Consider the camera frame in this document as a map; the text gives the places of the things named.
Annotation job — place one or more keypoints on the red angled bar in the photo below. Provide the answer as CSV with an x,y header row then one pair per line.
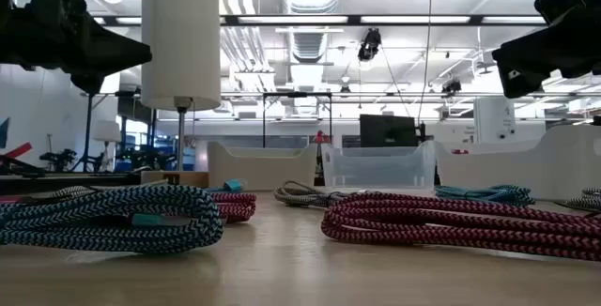
x,y
19,150

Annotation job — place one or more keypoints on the black overhead frame beam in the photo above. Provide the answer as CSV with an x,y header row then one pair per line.
x,y
354,19

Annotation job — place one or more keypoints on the teal utensil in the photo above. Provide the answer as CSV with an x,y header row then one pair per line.
x,y
141,240

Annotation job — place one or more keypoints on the black computer monitor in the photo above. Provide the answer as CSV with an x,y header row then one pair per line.
x,y
387,131

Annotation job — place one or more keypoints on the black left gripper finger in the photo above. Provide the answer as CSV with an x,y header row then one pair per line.
x,y
94,43
94,69

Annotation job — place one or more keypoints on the black background station frame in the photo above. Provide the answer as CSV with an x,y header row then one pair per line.
x,y
297,95

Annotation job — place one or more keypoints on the black background robot arm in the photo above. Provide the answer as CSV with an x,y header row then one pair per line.
x,y
58,159
96,161

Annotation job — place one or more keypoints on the purple utensil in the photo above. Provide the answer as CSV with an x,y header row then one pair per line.
x,y
422,231

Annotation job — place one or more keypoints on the black aluminium table frame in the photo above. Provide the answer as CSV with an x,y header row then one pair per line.
x,y
28,183

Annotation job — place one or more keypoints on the clear plastic bin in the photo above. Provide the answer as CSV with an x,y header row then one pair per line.
x,y
375,170

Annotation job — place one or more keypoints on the black ceiling fixture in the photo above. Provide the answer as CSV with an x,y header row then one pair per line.
x,y
451,87

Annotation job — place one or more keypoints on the white table lamp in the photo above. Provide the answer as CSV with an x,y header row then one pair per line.
x,y
180,38

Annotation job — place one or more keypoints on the white background lamp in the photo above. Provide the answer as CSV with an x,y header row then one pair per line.
x,y
107,131

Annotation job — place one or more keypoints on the white cabinet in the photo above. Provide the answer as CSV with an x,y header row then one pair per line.
x,y
493,118

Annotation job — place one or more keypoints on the red background object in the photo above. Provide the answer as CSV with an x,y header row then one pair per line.
x,y
322,137

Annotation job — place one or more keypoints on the black stand pole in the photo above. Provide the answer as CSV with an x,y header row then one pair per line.
x,y
88,127

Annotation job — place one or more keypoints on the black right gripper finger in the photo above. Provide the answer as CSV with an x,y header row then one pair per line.
x,y
559,69
540,45

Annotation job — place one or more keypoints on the white plastic bin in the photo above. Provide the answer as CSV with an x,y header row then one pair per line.
x,y
516,170
260,170

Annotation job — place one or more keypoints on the black hanging overhead camera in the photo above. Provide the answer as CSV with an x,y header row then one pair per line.
x,y
370,43

